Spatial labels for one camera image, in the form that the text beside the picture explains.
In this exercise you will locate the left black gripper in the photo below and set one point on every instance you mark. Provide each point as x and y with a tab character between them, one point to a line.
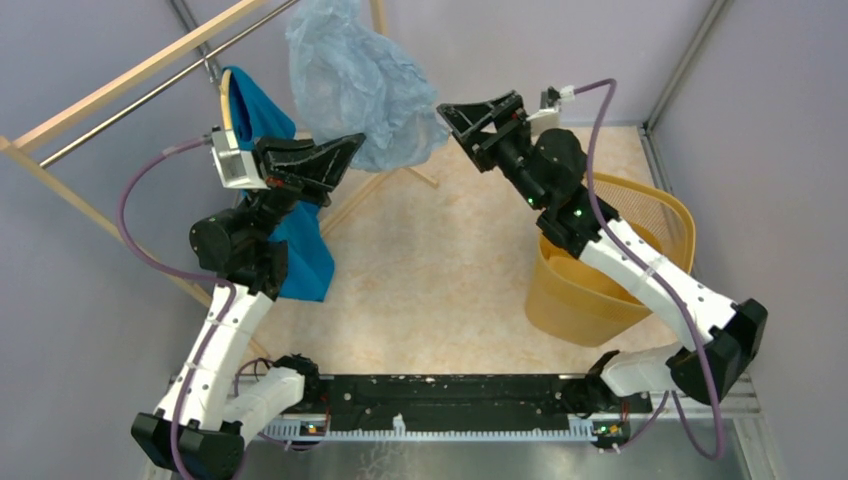
302	168

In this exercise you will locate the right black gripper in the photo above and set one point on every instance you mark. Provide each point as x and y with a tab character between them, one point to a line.
506	116

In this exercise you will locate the light blue plastic trash bag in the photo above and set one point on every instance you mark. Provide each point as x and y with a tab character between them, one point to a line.
348	79

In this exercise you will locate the yellow plastic trash bin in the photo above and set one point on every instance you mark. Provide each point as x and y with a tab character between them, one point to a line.
576	303

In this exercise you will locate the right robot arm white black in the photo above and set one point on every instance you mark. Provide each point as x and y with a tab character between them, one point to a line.
717	337

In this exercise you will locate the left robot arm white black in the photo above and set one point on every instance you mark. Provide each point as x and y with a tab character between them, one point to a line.
201	428

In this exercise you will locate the blue t-shirt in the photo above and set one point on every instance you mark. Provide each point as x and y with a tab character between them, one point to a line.
311	266

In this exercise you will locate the wooden clothes hanger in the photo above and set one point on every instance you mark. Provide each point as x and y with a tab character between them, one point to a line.
224	92

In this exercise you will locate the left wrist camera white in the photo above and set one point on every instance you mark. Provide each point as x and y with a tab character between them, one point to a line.
237	168

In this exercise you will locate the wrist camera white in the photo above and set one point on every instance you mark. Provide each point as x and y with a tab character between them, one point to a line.
549	114
237	168

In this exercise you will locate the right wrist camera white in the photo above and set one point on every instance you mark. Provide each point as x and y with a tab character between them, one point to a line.
549	114

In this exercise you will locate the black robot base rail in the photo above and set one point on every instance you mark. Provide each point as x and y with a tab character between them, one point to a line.
465	403

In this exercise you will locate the white toothed cable duct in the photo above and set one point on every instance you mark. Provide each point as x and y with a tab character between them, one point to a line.
294	430

